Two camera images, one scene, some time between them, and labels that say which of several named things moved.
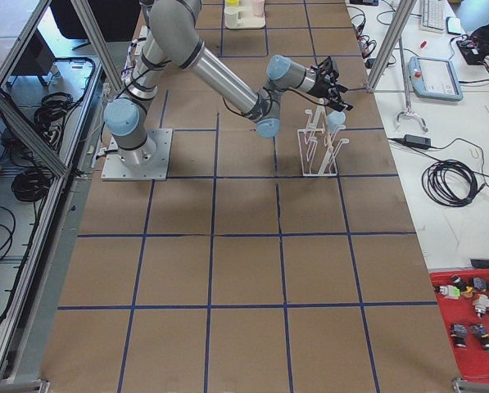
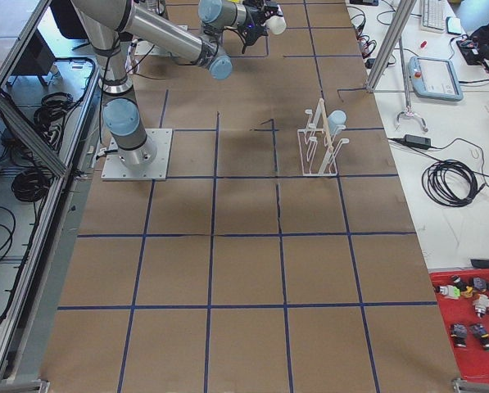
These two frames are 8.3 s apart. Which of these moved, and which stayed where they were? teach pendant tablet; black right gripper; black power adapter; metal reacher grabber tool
Moved: black right gripper
Stayed: black power adapter; metal reacher grabber tool; teach pendant tablet
